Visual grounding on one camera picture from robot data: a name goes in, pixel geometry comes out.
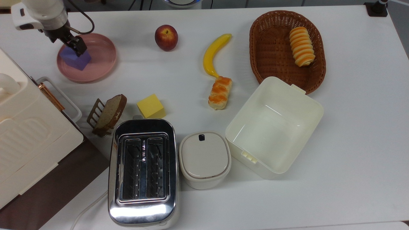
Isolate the brown wicker basket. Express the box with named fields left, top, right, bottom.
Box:
left=249, top=10, right=327, bottom=95

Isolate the red apple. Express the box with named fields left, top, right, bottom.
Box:
left=155, top=25, right=179, bottom=51

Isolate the copper appliance latch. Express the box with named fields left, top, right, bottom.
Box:
left=38, top=82, right=65, bottom=111

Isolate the large cream appliance with handles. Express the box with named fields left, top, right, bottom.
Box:
left=0, top=47, right=84, bottom=210

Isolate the white appliance door handle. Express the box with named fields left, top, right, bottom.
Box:
left=36, top=77, right=82, bottom=123

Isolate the black camera stand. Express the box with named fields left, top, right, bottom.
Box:
left=364, top=0, right=389, bottom=17

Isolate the pink ceramic plate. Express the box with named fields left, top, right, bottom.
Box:
left=57, top=33, right=118, bottom=84

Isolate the yellow banana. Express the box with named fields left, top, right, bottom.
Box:
left=203, top=34, right=233, bottom=78

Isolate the cream open plastic box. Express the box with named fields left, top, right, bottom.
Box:
left=225, top=76, right=324, bottom=180

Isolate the glazed orange braided bread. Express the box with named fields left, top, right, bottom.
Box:
left=208, top=76, right=233, bottom=110

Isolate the brown bread slice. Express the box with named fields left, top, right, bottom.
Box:
left=93, top=94, right=127, bottom=133

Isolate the white toaster power cable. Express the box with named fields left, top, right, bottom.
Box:
left=70, top=191, right=109, bottom=230

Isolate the white robot base blue ring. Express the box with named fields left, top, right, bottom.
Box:
left=161, top=0, right=202, bottom=8

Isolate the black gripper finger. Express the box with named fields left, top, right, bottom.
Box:
left=71, top=36, right=87, bottom=57

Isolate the striped orange bread roll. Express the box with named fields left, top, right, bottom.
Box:
left=289, top=27, right=316, bottom=67

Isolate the yellow foam cube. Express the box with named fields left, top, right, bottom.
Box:
left=137, top=94, right=166, bottom=119

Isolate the purple foam cube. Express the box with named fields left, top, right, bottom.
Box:
left=60, top=45, right=91, bottom=71

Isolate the brown toast rack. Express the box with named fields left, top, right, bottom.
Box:
left=87, top=98, right=112, bottom=138

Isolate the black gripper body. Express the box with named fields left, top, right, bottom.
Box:
left=43, top=24, right=77, bottom=44

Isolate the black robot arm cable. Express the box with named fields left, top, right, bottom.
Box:
left=66, top=0, right=95, bottom=35

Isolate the small white lidded container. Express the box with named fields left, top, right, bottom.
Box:
left=178, top=130, right=232, bottom=190

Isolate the chrome two-slot toaster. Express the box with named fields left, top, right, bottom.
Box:
left=108, top=115, right=179, bottom=229

